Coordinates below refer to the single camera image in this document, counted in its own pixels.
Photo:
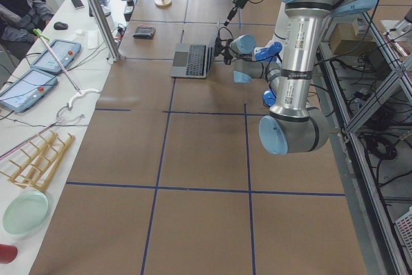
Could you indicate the black computer mouse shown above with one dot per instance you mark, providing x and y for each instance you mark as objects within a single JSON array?
[{"x": 60, "y": 26}]

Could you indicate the silver laptop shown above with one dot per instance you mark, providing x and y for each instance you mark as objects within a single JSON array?
[{"x": 194, "y": 61}]

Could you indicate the teach pendant tablet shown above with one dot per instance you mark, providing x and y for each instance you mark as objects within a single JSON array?
[
  {"x": 26, "y": 91},
  {"x": 66, "y": 52}
]

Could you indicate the cardboard box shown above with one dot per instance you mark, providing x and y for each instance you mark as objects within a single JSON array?
[{"x": 343, "y": 40}]

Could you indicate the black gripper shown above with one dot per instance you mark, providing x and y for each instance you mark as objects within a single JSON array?
[
  {"x": 237, "y": 0},
  {"x": 223, "y": 46}
]

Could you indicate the white reacher grabber tool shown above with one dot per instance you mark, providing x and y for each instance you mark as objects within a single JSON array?
[{"x": 69, "y": 105}]

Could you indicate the person in grey jacket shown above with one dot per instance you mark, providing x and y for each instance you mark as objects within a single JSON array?
[{"x": 18, "y": 20}]

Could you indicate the wooden dish rack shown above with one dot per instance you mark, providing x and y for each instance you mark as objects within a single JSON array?
[{"x": 37, "y": 162}]

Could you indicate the lower teach pendant tablet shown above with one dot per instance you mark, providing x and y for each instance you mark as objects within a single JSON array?
[{"x": 26, "y": 91}]

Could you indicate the aluminium frame post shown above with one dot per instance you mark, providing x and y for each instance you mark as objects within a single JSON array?
[{"x": 105, "y": 30}]

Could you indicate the upper teach pendant tablet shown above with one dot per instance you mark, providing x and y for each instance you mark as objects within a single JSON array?
[{"x": 66, "y": 52}]

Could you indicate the red cup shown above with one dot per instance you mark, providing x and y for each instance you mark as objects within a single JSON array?
[{"x": 8, "y": 253}]

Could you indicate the white smartphone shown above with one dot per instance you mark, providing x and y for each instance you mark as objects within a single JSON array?
[{"x": 77, "y": 4}]

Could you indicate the pale green plate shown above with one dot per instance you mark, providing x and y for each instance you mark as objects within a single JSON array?
[{"x": 25, "y": 213}]

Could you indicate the white plastic basket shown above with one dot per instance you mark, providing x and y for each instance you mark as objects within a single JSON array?
[{"x": 403, "y": 227}]

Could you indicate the grey and pink folded cloth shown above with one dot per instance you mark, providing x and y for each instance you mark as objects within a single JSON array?
[{"x": 144, "y": 32}]

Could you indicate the aluminium frame rail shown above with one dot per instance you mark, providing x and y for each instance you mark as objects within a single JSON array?
[{"x": 370, "y": 96}]

